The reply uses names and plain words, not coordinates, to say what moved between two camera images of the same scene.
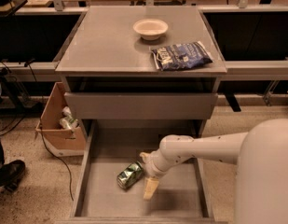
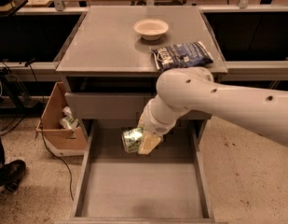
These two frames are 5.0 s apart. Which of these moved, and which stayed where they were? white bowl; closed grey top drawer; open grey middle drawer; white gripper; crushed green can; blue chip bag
Moved: crushed green can; white gripper
Stayed: closed grey top drawer; blue chip bag; open grey middle drawer; white bowl
